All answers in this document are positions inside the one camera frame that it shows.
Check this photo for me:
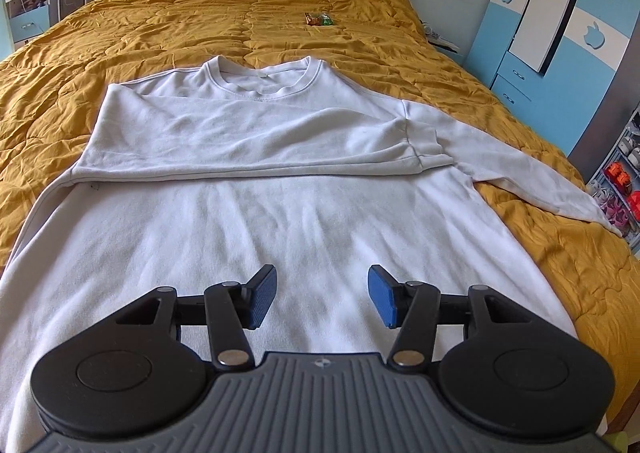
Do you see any small colourful candy packet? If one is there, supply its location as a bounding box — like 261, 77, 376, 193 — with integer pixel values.
305, 13, 334, 26

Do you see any white Nevada sweatshirt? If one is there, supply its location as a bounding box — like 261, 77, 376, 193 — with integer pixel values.
1, 56, 608, 452

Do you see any mustard yellow quilt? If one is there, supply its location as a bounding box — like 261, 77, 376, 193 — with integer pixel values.
1, 0, 639, 430

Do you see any blue white wardrobe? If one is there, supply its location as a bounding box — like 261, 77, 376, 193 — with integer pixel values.
464, 0, 639, 154

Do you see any shelf rack with toys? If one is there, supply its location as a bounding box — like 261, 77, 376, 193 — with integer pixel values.
587, 107, 640, 257

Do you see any white desk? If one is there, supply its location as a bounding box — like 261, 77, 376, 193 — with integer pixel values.
0, 0, 116, 59

